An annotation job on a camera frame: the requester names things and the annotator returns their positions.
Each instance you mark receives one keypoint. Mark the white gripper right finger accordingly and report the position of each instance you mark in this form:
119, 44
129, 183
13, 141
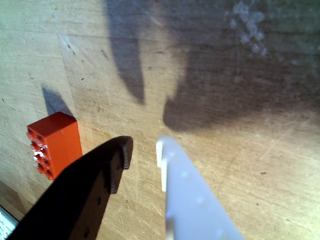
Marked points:
192, 197

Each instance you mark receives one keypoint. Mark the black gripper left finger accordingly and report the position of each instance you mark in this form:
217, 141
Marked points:
75, 192

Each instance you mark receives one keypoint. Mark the orange lego block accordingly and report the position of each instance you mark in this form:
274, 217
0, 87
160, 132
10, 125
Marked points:
56, 143

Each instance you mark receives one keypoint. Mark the white grey object at edge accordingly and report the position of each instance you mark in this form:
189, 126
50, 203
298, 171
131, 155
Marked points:
6, 223

